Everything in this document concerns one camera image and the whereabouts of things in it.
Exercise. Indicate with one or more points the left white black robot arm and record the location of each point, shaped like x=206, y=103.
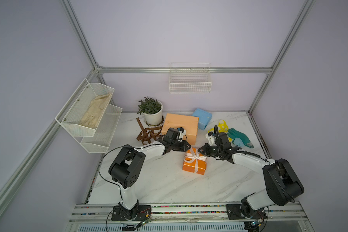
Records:
x=126, y=168

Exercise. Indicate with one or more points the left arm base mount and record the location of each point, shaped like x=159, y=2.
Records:
x=137, y=213

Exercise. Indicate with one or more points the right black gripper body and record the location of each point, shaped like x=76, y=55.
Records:
x=215, y=151

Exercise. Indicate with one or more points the orange gift box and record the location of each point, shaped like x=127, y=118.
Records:
x=195, y=163

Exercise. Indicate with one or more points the potted green plant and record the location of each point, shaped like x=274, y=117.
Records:
x=151, y=109

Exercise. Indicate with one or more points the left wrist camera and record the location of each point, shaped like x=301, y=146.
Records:
x=181, y=133

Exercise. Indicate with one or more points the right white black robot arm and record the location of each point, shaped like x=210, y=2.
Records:
x=281, y=182

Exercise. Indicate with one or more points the white two-tier mesh shelf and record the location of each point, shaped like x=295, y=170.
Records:
x=92, y=140

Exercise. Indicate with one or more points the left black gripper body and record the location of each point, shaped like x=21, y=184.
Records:
x=174, y=144

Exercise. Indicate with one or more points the white wire wall basket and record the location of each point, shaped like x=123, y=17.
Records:
x=189, y=78

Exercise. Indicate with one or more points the white ribbon bow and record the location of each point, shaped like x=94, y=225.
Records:
x=194, y=158

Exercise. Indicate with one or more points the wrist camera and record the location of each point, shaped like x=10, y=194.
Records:
x=181, y=133
x=211, y=138

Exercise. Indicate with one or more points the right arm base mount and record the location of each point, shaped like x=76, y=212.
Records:
x=244, y=211

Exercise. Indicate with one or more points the aluminium frame rail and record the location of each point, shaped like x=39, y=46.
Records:
x=196, y=212

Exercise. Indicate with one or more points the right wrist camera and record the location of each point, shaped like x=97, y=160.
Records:
x=211, y=138

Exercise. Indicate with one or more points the brown ribbon bow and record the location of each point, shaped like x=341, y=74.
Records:
x=149, y=134

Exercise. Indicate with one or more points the yellow ribbon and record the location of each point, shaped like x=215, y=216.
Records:
x=223, y=127

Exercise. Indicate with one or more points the light blue gift box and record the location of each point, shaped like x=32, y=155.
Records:
x=204, y=118

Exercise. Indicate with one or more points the beige cloth in shelf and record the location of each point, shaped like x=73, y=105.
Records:
x=94, y=113

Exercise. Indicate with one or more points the tan gift box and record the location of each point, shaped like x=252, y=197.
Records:
x=189, y=123

